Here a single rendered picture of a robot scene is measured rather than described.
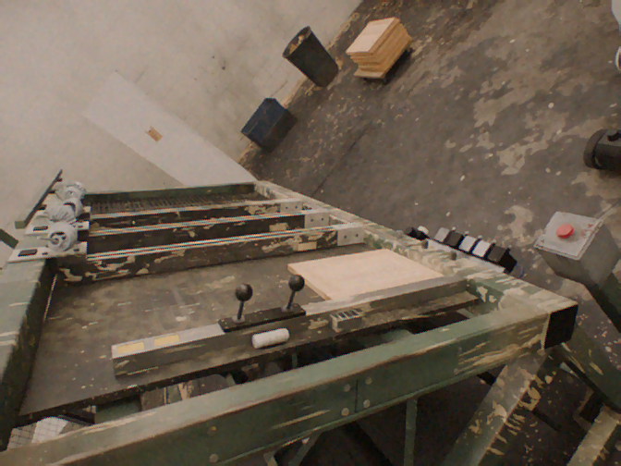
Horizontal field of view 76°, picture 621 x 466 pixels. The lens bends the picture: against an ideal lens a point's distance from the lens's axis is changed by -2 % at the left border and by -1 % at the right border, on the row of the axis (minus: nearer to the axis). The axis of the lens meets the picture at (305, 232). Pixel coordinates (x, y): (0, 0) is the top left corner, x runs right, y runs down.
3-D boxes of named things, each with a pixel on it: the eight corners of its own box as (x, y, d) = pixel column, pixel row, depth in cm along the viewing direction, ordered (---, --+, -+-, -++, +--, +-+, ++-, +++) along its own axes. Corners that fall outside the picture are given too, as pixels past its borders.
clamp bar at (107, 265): (366, 243, 162) (370, 185, 156) (15, 296, 111) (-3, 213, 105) (352, 237, 171) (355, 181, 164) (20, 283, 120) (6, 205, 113)
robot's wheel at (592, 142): (616, 145, 204) (604, 119, 194) (627, 146, 200) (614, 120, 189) (590, 176, 205) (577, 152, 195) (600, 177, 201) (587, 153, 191)
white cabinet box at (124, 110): (260, 183, 518) (114, 69, 414) (232, 218, 521) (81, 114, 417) (249, 172, 570) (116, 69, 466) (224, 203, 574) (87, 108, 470)
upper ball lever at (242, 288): (248, 328, 90) (257, 292, 81) (231, 332, 89) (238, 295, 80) (243, 314, 92) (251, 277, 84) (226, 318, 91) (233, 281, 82)
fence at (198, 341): (466, 291, 119) (467, 278, 118) (115, 375, 78) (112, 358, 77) (453, 285, 123) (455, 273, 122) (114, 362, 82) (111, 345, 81)
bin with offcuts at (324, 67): (348, 61, 526) (315, 23, 493) (323, 92, 529) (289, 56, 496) (332, 62, 570) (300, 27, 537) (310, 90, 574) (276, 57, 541)
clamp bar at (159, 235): (331, 226, 187) (332, 175, 181) (30, 263, 136) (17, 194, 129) (320, 222, 196) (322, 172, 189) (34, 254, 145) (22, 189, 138)
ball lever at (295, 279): (296, 317, 95) (310, 282, 86) (281, 321, 94) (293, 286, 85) (290, 305, 98) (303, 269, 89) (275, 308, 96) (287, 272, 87)
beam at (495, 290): (572, 340, 104) (580, 302, 101) (542, 351, 99) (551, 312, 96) (266, 195, 293) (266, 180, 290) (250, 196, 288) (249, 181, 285)
